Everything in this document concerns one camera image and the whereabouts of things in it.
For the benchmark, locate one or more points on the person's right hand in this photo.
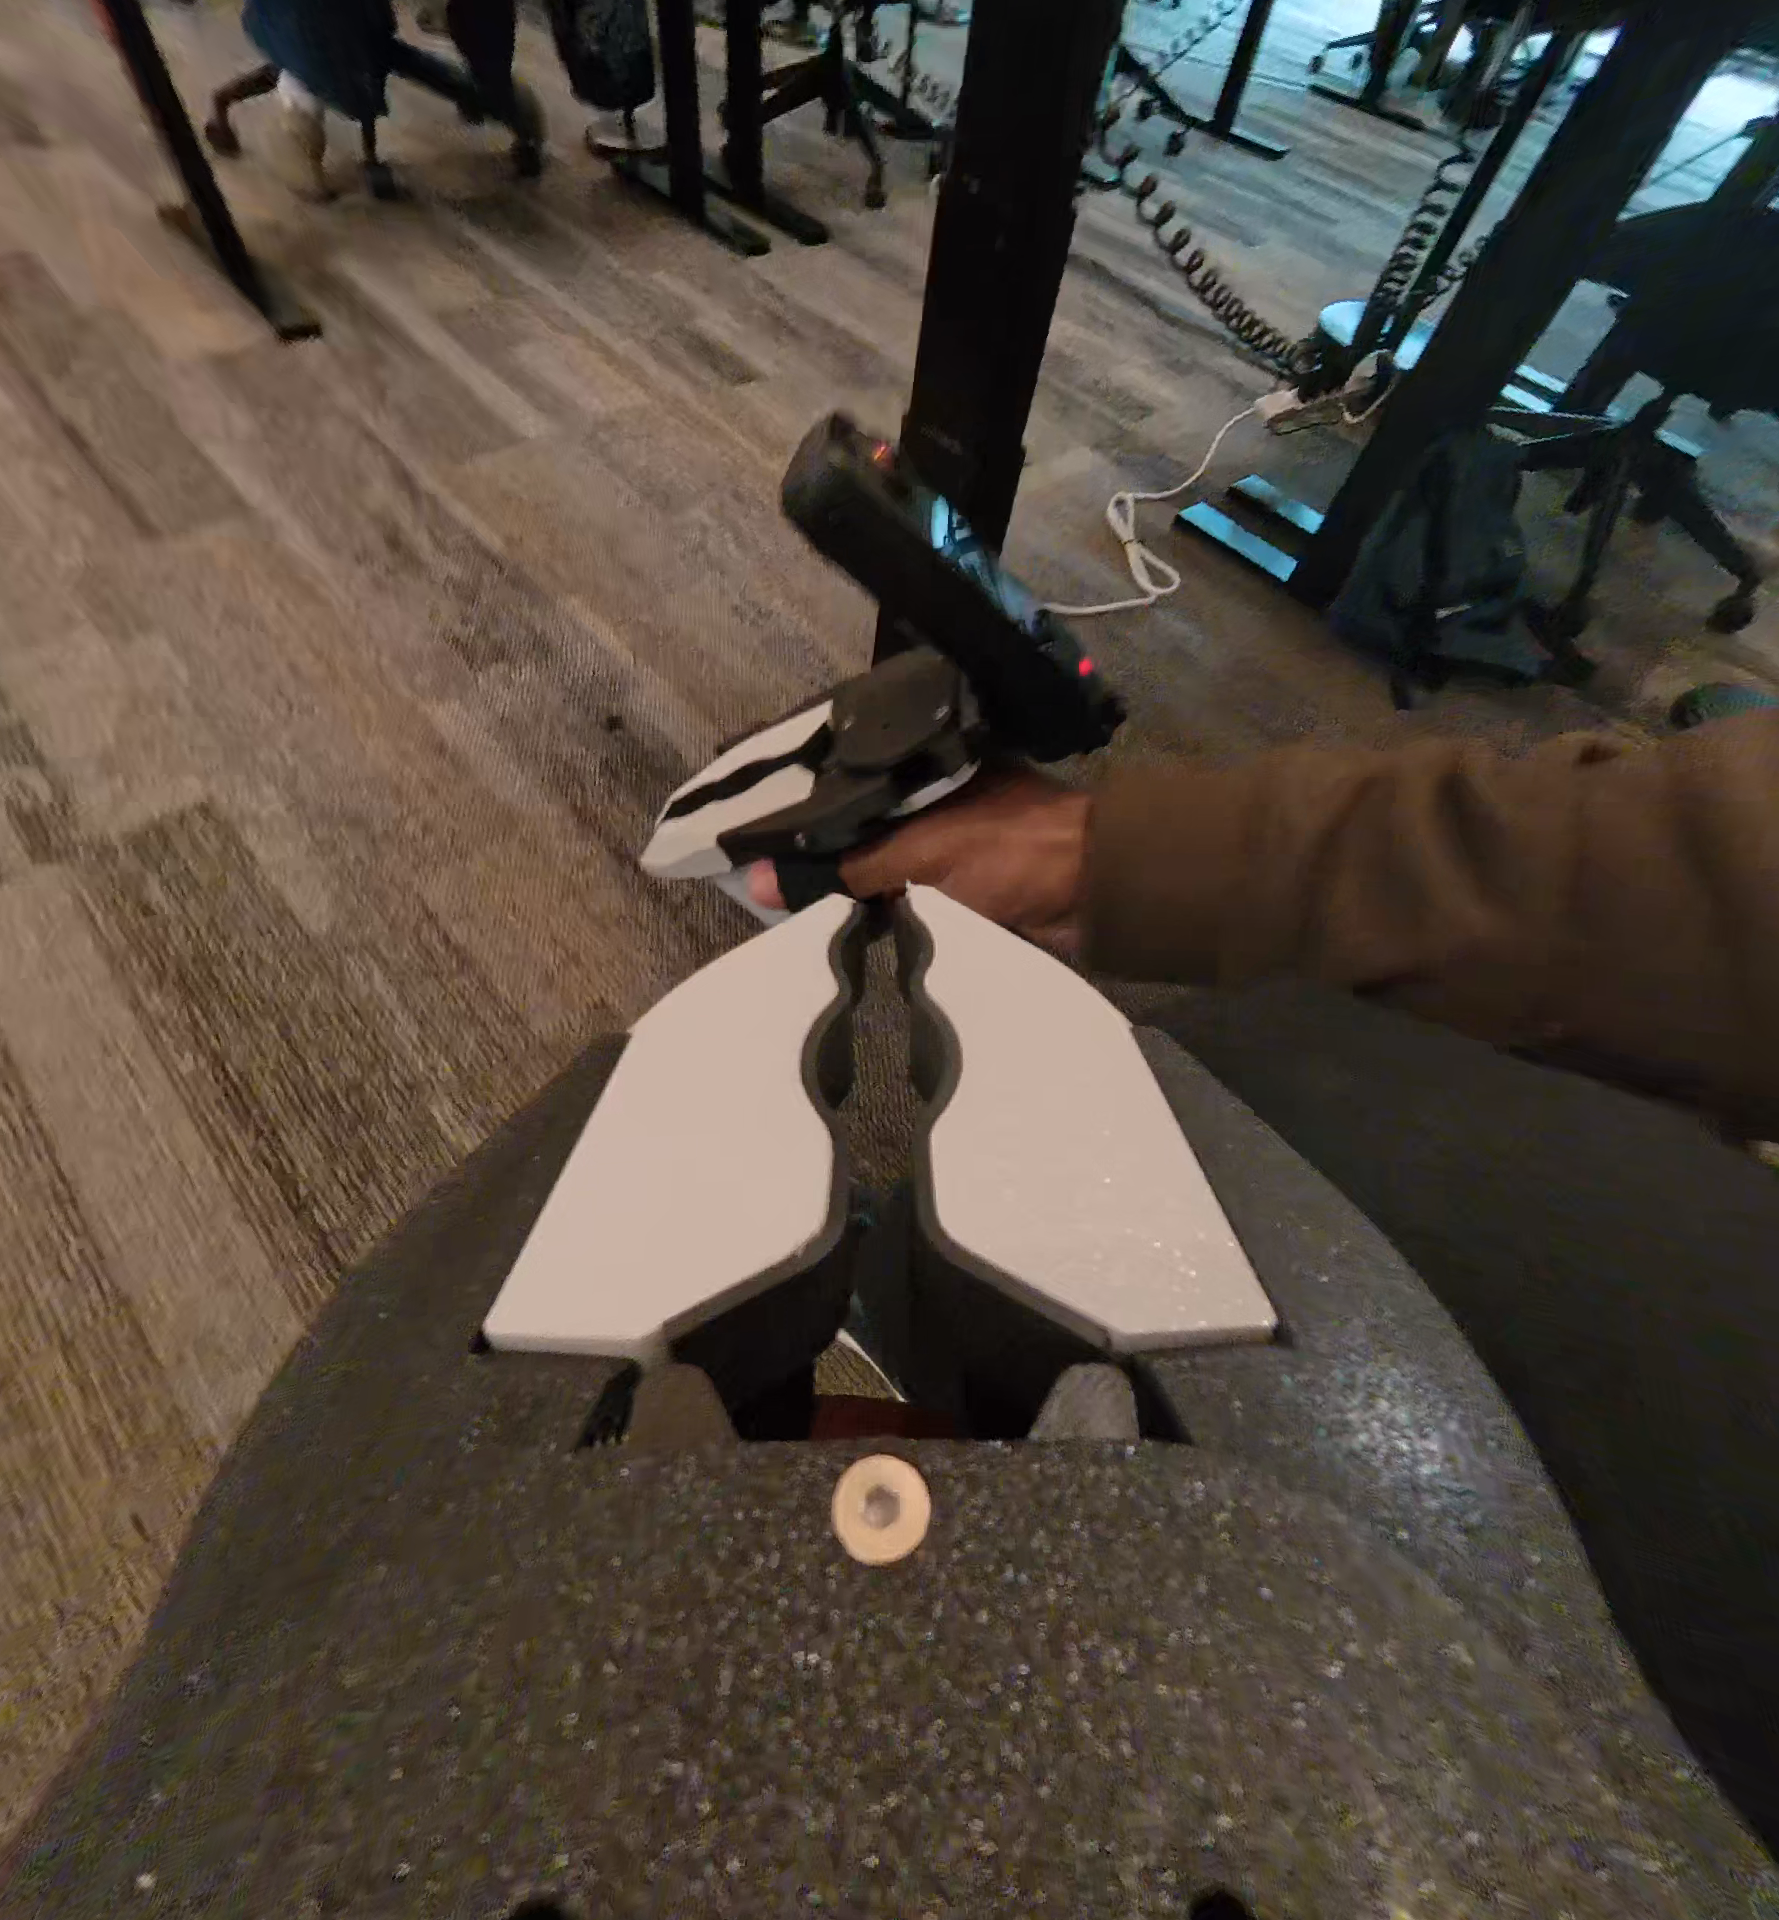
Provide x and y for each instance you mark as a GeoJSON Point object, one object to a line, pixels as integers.
{"type": "Point", "coordinates": [964, 855]}

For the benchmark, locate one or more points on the dark backpack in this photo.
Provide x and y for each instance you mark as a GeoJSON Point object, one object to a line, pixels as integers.
{"type": "Point", "coordinates": [1444, 570]}

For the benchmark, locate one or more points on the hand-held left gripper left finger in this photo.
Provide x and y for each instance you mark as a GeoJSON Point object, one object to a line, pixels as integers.
{"type": "Point", "coordinates": [678, 1170]}

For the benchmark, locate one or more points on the black swivel chair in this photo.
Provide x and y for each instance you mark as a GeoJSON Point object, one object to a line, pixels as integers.
{"type": "Point", "coordinates": [1683, 375]}

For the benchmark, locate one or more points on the black desk frame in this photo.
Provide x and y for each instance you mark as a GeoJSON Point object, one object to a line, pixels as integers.
{"type": "Point", "coordinates": [1504, 300]}

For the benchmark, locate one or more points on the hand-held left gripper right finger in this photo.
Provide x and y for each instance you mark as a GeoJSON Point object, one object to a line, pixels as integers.
{"type": "Point", "coordinates": [1099, 1185]}

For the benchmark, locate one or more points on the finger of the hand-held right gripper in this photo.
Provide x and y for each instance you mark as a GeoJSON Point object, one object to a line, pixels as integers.
{"type": "Point", "coordinates": [747, 750]}
{"type": "Point", "coordinates": [687, 847]}

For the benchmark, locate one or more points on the black desk leg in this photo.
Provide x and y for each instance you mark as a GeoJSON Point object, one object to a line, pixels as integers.
{"type": "Point", "coordinates": [1002, 226]}
{"type": "Point", "coordinates": [198, 196]}

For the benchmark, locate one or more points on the person's right forearm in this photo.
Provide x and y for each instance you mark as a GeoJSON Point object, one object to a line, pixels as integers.
{"type": "Point", "coordinates": [1429, 900]}

